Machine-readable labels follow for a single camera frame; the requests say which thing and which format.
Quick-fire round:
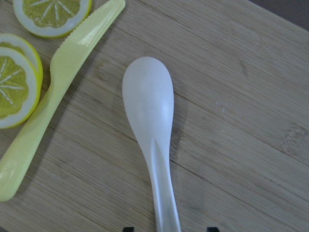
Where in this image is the white plastic spoon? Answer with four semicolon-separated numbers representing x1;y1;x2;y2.
122;57;181;232

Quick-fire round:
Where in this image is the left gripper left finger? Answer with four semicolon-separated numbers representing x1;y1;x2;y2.
122;227;134;232

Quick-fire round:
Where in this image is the lower lemon slice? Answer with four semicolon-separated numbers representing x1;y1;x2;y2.
0;47;42;129

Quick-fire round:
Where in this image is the yellow plastic knife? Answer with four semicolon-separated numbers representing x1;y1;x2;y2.
0;0;126;202

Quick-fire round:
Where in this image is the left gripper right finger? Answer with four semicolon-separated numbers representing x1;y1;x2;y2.
207;227;219;232

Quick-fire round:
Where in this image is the upper lemon slice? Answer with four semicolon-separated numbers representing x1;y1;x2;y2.
13;0;92;38

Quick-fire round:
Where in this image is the lemon slice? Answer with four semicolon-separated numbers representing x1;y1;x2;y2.
0;47;42;129
13;0;92;38
0;33;43;85

